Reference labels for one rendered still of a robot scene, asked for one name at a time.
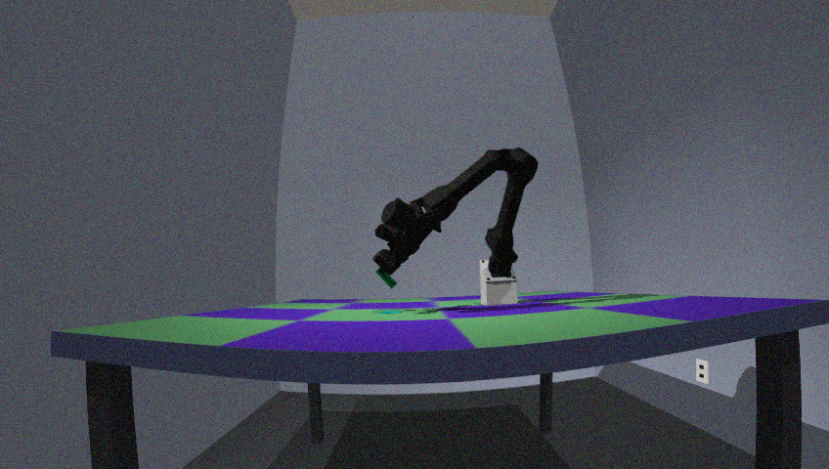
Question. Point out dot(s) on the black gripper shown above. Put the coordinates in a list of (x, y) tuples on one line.
[(389, 261)]

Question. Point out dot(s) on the green rectangular post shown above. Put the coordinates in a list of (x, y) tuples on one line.
[(387, 279)]

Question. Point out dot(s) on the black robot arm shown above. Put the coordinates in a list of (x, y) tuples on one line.
[(441, 202)]

